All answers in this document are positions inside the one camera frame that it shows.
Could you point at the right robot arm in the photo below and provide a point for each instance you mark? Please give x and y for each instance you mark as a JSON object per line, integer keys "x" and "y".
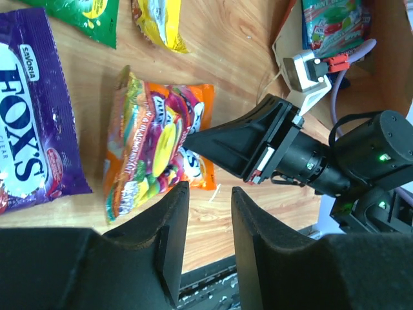
{"x": 372, "y": 210}

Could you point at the red brown paper bag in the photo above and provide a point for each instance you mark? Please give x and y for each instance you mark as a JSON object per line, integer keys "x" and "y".
{"x": 338, "y": 64}

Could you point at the yellow snack pack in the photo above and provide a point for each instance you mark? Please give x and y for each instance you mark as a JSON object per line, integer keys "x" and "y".
{"x": 158, "y": 20}

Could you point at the orange Fox's candy bag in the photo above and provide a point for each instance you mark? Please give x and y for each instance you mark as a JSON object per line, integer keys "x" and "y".
{"x": 145, "y": 153}

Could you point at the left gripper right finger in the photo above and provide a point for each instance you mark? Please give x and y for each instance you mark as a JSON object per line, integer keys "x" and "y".
{"x": 280, "y": 268}

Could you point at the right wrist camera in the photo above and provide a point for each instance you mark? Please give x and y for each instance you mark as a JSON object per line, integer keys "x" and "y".
{"x": 306, "y": 77}

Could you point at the teal mint Fox's candy bag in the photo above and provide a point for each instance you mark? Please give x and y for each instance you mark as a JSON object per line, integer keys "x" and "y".
{"x": 334, "y": 27}

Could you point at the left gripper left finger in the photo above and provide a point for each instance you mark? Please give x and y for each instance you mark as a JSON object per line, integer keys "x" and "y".
{"x": 137, "y": 265}

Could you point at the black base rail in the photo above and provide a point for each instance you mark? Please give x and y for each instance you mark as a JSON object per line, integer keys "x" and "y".
{"x": 213, "y": 286}

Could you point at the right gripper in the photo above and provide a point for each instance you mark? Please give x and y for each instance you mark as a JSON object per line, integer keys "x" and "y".
{"x": 267, "y": 143}

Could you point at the purple Fox's candy bag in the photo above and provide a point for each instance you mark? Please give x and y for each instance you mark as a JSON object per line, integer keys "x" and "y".
{"x": 40, "y": 158}

